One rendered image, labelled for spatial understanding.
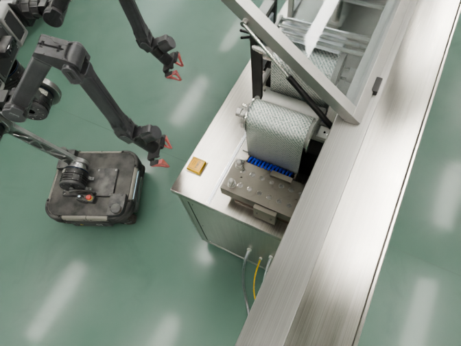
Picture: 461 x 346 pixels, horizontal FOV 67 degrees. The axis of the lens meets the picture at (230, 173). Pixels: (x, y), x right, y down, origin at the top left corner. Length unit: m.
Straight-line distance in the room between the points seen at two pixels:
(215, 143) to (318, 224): 1.07
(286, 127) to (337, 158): 0.49
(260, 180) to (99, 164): 1.51
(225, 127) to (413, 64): 0.90
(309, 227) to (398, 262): 1.86
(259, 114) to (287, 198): 0.37
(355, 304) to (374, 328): 1.51
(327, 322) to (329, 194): 0.33
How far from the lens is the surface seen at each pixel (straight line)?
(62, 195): 2.71
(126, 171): 2.59
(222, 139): 1.76
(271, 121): 1.32
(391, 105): 1.25
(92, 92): 1.26
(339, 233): 1.00
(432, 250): 2.70
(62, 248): 2.85
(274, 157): 1.48
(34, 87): 1.33
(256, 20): 0.78
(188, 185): 1.67
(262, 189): 1.47
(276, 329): 0.72
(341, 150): 0.86
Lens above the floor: 2.37
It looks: 62 degrees down
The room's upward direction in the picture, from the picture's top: 11 degrees counter-clockwise
